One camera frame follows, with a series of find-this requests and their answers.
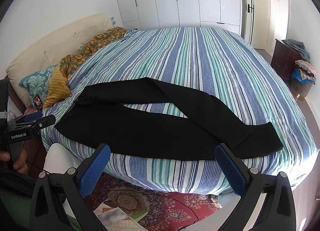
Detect black pants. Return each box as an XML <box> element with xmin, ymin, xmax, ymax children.
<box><xmin>55</xmin><ymin>77</ymin><xmax>283</xmax><ymax>161</ymax></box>

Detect person's left hand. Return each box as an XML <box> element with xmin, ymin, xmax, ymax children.
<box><xmin>0</xmin><ymin>149</ymin><xmax>28</xmax><ymax>175</ymax></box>

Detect teal damask pillow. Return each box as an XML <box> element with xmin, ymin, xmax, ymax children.
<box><xmin>18</xmin><ymin>65</ymin><xmax>56</xmax><ymax>104</ymax></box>

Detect mustard yellow pillow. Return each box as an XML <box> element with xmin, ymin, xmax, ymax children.
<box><xmin>43</xmin><ymin>64</ymin><xmax>71</xmax><ymax>109</ymax></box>

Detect papers and books on floor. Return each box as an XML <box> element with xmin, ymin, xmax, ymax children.
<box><xmin>94</xmin><ymin>202</ymin><xmax>149</xmax><ymax>231</ymax></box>

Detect orange floral green blanket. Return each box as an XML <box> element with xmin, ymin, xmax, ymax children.
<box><xmin>60</xmin><ymin>27</ymin><xmax>127</xmax><ymax>80</ymax></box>

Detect cream upholstered headboard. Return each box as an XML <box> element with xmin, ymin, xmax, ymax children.
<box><xmin>6</xmin><ymin>13</ymin><xmax>113</xmax><ymax>107</ymax></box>

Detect red patterned rug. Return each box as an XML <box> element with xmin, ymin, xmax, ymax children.
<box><xmin>85</xmin><ymin>173</ymin><xmax>221</xmax><ymax>230</ymax></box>

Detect pile of clothes on basket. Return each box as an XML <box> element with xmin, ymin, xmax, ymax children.
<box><xmin>282</xmin><ymin>39</ymin><xmax>317</xmax><ymax>100</ymax></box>

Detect dark wooden dresser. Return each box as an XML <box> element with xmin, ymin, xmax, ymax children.
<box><xmin>271</xmin><ymin>40</ymin><xmax>302</xmax><ymax>81</ymax></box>

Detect white door with black handle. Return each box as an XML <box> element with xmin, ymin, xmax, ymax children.
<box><xmin>241</xmin><ymin>0</ymin><xmax>254</xmax><ymax>45</ymax></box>

